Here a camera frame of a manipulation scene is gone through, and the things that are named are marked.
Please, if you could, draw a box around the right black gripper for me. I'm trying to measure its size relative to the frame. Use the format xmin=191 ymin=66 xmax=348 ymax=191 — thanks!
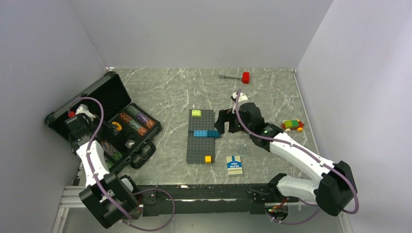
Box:
xmin=214 ymin=108 xmax=253 ymax=135

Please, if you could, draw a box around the orange big blind button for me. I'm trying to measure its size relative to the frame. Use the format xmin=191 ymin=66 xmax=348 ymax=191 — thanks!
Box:
xmin=111 ymin=121 xmax=122 ymax=131

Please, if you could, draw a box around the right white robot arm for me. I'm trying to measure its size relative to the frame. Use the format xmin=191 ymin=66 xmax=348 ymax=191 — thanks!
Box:
xmin=214 ymin=102 xmax=360 ymax=216

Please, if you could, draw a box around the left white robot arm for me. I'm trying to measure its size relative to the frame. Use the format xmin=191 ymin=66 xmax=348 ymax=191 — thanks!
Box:
xmin=65 ymin=114 xmax=140 ymax=229

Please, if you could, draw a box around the blue texas holdem card box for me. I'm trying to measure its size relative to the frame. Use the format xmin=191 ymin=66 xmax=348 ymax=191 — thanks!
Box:
xmin=226 ymin=155 xmax=243 ymax=176

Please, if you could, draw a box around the colourful lego toy car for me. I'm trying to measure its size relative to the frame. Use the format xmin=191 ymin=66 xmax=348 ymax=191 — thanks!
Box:
xmin=281 ymin=119 xmax=305 ymax=133

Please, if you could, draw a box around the red block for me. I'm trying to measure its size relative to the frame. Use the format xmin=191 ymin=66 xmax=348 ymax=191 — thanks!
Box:
xmin=241 ymin=72 xmax=250 ymax=84

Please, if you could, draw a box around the dark blue lego brick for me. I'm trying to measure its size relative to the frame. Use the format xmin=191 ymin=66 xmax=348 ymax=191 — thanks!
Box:
xmin=206 ymin=130 xmax=221 ymax=138

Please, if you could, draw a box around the orange black chip stack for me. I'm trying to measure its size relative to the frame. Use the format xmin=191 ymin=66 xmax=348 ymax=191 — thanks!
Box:
xmin=119 ymin=112 xmax=133 ymax=124

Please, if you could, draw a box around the upper grey lego baseplate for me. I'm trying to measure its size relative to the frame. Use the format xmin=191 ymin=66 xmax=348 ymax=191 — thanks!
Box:
xmin=188 ymin=109 xmax=215 ymax=132

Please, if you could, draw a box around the grey lego baseplate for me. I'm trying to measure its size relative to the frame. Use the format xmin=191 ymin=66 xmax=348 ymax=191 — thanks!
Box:
xmin=186 ymin=132 xmax=215 ymax=164
xmin=188 ymin=109 xmax=215 ymax=132

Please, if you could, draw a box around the black poker chip case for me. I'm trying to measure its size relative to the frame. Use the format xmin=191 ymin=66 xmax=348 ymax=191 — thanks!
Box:
xmin=44 ymin=71 xmax=162 ymax=174

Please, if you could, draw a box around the grey cylinder tool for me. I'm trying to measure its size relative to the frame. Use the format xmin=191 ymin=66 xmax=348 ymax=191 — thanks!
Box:
xmin=218 ymin=74 xmax=242 ymax=80

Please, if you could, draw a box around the green blue chip stack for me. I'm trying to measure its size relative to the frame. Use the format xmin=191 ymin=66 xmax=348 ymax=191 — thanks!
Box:
xmin=126 ymin=105 xmax=140 ymax=118

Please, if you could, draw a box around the light blue lego brick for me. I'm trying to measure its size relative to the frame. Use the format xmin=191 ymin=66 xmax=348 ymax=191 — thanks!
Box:
xmin=193 ymin=130 xmax=207 ymax=137

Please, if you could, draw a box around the lime green lego brick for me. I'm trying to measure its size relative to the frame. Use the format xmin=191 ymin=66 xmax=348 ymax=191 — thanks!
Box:
xmin=191 ymin=110 xmax=202 ymax=117

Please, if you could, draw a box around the small yellow lego brick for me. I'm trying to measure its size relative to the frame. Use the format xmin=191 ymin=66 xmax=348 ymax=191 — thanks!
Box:
xmin=205 ymin=156 xmax=212 ymax=164

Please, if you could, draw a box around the lower grey lego baseplate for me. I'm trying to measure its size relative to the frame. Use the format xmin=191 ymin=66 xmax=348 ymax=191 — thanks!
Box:
xmin=186 ymin=132 xmax=215 ymax=164

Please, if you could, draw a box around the purple chip stack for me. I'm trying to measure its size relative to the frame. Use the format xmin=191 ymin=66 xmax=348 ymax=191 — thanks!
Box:
xmin=135 ymin=111 xmax=150 ymax=125

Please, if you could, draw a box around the red tan chip stack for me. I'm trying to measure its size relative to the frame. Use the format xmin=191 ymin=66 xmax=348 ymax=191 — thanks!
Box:
xmin=145 ymin=119 xmax=156 ymax=129

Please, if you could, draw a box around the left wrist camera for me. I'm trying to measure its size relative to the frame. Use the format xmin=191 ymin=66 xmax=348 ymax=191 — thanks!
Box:
xmin=68 ymin=104 xmax=96 ymax=121

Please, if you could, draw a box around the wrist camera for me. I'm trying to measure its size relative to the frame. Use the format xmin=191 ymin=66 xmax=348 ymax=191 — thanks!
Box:
xmin=231 ymin=92 xmax=248 ymax=105
xmin=68 ymin=104 xmax=96 ymax=121

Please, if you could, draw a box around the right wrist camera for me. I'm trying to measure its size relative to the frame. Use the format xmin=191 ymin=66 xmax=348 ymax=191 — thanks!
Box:
xmin=231 ymin=92 xmax=248 ymax=105

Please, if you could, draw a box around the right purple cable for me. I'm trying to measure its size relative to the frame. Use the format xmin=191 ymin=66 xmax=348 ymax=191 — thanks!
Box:
xmin=235 ymin=89 xmax=360 ymax=226

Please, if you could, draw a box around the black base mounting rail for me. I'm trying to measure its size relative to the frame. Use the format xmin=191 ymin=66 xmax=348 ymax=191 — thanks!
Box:
xmin=137 ymin=183 xmax=298 ymax=216

